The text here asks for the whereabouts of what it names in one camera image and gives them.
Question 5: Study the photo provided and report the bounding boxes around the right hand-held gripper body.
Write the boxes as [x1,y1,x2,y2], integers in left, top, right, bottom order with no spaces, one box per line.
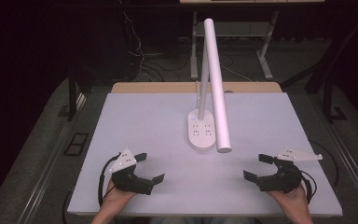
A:
[255,147,324,195]

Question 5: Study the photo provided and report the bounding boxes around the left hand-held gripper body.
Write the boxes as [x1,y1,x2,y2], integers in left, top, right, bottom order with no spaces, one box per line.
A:
[108,147,155,196]

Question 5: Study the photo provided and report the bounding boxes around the person's right hand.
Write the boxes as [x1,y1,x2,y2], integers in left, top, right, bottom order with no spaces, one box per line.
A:
[267,184,311,217]

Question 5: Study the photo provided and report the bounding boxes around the person's left hand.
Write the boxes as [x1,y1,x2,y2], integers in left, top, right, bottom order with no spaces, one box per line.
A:
[100,179,137,214]

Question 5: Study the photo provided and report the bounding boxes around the white desk lamp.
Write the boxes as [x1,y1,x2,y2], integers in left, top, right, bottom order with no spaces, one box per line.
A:
[187,18,233,154]

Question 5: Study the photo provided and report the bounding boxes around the black stand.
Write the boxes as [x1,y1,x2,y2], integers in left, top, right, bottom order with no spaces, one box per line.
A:
[67,66,78,122]
[281,12,358,124]

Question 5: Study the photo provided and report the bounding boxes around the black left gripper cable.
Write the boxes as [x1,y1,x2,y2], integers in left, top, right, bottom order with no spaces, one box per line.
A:
[97,151,122,207]

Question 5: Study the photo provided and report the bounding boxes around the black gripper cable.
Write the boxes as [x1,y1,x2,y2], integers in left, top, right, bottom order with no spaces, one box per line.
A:
[97,151,122,207]
[299,169,319,205]

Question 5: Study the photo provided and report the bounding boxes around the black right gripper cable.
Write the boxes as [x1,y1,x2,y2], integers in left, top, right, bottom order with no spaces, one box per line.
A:
[299,169,319,205]

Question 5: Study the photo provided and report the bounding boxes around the thin black cable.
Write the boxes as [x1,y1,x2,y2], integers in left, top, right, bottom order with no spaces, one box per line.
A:
[310,140,340,189]

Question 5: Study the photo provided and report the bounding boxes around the black floor frame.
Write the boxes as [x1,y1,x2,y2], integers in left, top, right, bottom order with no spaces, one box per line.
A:
[62,132,90,157]

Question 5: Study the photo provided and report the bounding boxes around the white floor cables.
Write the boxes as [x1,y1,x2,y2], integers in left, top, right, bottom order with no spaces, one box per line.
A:
[117,0,194,82]

